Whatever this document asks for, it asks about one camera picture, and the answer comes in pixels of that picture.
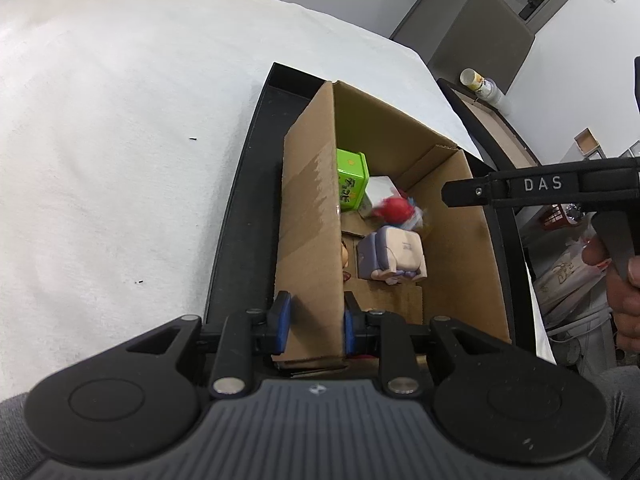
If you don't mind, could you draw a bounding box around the white table cloth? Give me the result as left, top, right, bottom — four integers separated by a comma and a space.
0, 0, 481, 401

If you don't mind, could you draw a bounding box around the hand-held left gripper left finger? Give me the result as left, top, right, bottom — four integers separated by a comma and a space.
125, 291, 293, 399

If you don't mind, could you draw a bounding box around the green cube box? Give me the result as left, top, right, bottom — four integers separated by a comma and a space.
336, 148, 370, 213

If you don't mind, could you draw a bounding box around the small open cardboard box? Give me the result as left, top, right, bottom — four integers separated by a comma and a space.
573, 129, 604, 159

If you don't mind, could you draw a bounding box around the person's right hand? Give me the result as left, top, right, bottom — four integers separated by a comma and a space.
582, 236, 640, 357

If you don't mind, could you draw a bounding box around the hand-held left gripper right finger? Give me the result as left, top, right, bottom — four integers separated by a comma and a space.
343, 290, 507, 399

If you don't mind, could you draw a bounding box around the black tray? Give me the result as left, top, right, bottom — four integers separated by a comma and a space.
206, 62, 540, 363

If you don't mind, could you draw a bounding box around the bottle with yellow cap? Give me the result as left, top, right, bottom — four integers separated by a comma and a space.
460, 68, 503, 106

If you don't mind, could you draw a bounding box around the red plastic basket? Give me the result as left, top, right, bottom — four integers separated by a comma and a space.
542, 207, 572, 232

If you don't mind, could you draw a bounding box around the black framed wooden board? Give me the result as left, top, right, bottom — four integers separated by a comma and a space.
437, 77, 542, 172

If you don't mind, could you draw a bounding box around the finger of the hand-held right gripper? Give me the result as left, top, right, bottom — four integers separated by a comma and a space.
441, 171, 509, 209

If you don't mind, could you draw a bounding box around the red and blue figure toy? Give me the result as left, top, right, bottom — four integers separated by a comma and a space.
372, 195, 432, 237

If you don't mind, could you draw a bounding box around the small white box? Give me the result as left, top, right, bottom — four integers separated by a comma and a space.
361, 175, 402, 219

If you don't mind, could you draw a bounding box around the purple and white figure toy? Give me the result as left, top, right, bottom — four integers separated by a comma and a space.
357, 225, 429, 286

